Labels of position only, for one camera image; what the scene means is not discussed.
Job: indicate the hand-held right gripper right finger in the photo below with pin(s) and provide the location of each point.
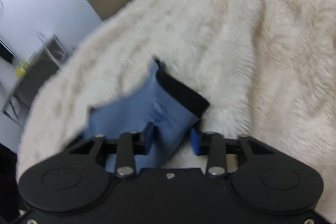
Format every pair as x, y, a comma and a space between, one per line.
195, 142

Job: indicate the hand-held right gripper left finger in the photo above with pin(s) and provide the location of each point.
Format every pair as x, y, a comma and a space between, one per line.
149, 138

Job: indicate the black and blue garment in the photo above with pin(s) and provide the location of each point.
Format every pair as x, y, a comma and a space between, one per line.
147, 106

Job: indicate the cream fluffy blanket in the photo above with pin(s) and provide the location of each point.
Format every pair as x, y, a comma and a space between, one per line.
236, 43

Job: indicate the grey folding table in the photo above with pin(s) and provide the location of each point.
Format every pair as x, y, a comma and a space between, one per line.
34, 82

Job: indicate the yellow tissue box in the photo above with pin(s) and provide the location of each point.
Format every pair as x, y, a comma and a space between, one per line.
21, 69

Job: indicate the black curtain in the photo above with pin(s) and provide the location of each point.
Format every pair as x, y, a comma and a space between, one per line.
8, 182

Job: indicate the black hanging cloth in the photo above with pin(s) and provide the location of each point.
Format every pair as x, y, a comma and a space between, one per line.
6, 53

